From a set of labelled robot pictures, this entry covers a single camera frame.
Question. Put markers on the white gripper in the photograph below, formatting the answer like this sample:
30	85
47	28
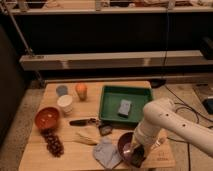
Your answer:
141	140

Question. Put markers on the purple bowl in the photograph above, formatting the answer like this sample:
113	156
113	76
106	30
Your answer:
123	147

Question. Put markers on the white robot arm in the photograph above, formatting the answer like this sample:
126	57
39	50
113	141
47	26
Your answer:
160	114

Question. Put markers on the red bowl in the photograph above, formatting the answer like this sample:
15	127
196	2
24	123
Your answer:
47	118

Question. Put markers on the grey sponge block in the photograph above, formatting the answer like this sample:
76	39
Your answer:
124	108

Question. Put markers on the small dark box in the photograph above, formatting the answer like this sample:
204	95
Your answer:
105	129

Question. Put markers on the grey cloth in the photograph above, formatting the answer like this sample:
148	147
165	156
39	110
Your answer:
106	154

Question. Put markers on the green plastic tray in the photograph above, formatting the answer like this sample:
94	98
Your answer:
112	96

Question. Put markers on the yellow banana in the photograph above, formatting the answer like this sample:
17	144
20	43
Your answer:
86	138

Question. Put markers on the wooden cutting board table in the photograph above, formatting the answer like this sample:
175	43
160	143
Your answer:
77	156

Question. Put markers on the orange pear fruit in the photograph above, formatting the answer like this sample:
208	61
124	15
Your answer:
81	90

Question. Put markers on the white shelf beam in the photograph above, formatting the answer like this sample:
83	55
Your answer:
113	60

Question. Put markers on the white cup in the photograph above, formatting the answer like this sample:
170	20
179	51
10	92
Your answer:
65	103

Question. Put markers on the dark grape bunch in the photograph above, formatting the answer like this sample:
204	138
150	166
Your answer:
54	145

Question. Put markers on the black handled knife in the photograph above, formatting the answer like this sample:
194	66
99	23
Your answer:
84	122

